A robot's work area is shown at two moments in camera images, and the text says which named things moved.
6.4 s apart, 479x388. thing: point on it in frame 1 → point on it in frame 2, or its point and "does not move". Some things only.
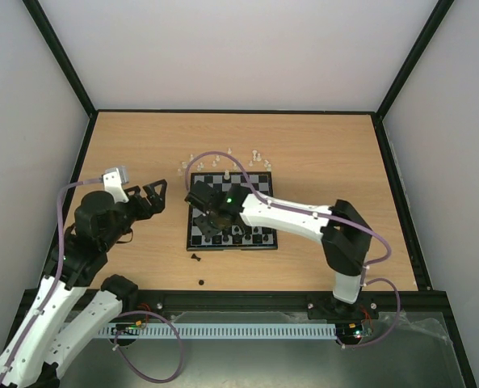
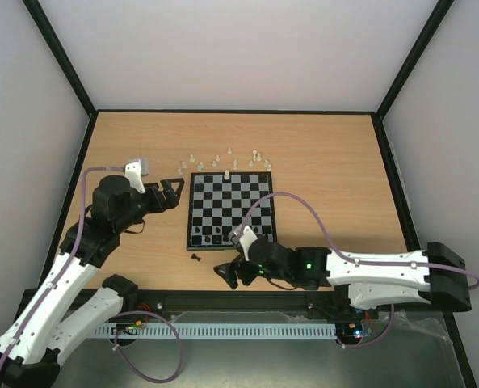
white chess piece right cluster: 258,156 does not move
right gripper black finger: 224,220 → 247,276
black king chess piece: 237,238 does not move
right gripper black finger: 207,229 → 234,271
